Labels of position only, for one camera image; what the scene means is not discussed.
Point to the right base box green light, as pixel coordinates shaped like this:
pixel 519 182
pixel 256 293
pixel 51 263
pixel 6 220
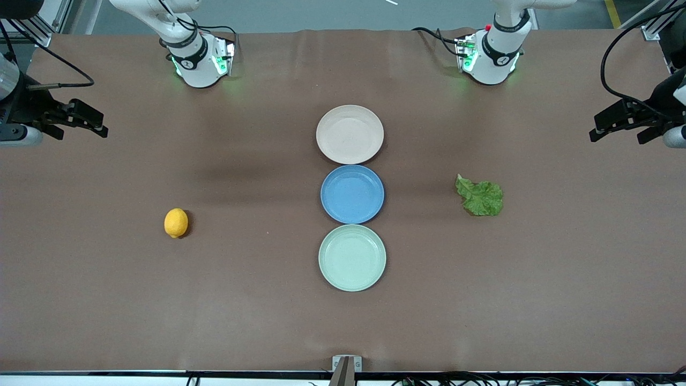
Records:
pixel 224 56

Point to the blue round plate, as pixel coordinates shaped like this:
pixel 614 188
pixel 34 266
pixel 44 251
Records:
pixel 352 194

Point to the beige round plate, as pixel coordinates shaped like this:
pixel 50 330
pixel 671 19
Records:
pixel 349 134

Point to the aluminium frame profile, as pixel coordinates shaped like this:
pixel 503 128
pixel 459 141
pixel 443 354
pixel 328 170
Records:
pixel 43 35
pixel 651 32

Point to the brown table cover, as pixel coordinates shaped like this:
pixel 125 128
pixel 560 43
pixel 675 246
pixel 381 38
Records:
pixel 161 311

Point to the grey metal bracket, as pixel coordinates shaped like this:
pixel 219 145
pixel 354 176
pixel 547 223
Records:
pixel 357 364

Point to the brown camera post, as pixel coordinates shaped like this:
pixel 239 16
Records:
pixel 343 378

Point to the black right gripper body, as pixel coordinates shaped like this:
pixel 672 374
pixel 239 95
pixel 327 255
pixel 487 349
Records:
pixel 30 109

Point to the yellow lemon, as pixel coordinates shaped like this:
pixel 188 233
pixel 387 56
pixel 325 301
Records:
pixel 176 223

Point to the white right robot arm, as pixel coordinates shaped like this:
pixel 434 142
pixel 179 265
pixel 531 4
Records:
pixel 198 69

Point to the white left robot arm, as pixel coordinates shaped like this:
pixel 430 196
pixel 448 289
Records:
pixel 493 64

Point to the pale green round plate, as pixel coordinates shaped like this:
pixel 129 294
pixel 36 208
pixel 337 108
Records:
pixel 352 258

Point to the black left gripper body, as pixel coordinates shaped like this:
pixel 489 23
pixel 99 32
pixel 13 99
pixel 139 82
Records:
pixel 655 111

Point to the green lettuce leaf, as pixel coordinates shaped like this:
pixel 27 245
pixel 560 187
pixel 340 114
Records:
pixel 482 198

